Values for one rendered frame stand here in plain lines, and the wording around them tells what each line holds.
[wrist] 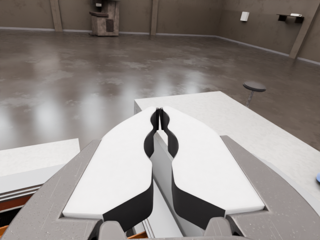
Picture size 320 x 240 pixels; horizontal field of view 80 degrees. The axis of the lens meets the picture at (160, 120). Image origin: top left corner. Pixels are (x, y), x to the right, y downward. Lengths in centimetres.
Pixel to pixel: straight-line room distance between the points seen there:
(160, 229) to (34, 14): 1037
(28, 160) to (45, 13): 970
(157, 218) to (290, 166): 52
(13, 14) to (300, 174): 1065
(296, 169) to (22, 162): 123
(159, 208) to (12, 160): 81
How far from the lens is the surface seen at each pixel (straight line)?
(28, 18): 1072
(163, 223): 77
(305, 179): 84
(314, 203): 74
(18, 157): 127
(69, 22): 1073
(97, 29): 970
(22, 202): 101
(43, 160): 120
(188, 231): 79
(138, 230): 96
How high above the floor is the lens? 151
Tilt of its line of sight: 31 degrees down
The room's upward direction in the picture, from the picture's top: 7 degrees clockwise
